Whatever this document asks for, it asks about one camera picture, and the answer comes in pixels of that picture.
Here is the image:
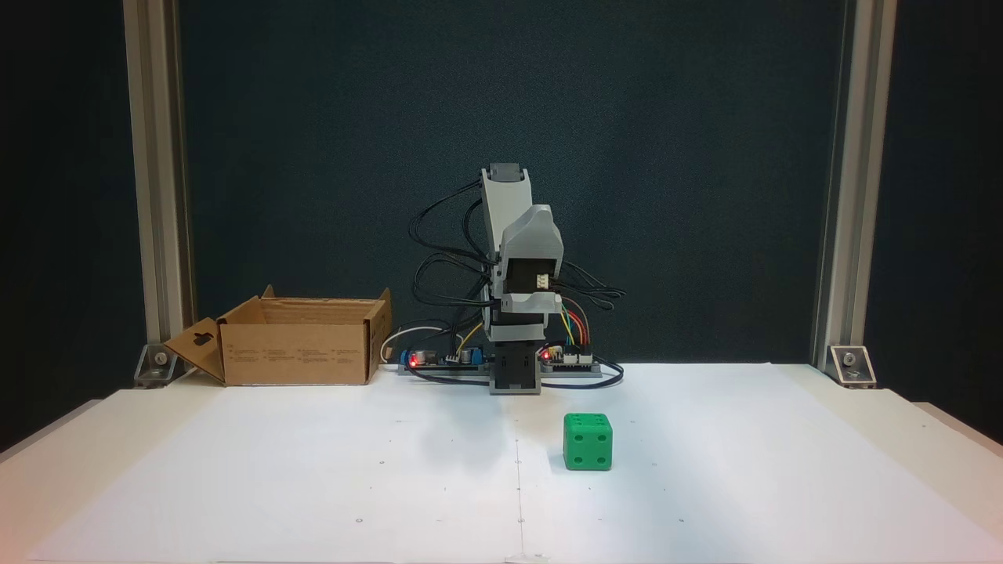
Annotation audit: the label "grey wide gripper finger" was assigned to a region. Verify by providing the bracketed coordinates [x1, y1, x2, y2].
[498, 204, 565, 264]

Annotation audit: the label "red jumper wire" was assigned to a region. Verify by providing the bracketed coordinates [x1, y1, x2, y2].
[561, 296, 593, 352]

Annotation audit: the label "grey base plate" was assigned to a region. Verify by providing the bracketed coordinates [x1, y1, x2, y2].
[396, 356, 605, 380]

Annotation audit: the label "blue circuit board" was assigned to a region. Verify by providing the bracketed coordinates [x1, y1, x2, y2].
[400, 347, 491, 374]

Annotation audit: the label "circuit board with jumper wires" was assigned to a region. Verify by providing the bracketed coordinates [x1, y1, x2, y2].
[539, 345, 596, 374]

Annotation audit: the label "brown cardboard box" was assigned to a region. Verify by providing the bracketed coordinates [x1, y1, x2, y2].
[163, 286, 393, 386]

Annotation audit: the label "orange jumper wire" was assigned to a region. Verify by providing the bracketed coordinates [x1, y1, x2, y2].
[561, 305, 588, 352]

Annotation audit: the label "metal corner bracket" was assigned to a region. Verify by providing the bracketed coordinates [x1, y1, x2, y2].
[133, 343, 186, 389]
[828, 345, 878, 387]

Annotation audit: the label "aluminium frame post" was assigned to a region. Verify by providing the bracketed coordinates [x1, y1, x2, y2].
[123, 0, 195, 369]
[811, 0, 899, 374]

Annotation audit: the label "white cable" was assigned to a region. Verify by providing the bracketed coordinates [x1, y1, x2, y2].
[381, 324, 449, 366]

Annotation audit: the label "green dice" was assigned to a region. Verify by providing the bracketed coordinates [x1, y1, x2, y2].
[563, 413, 614, 472]

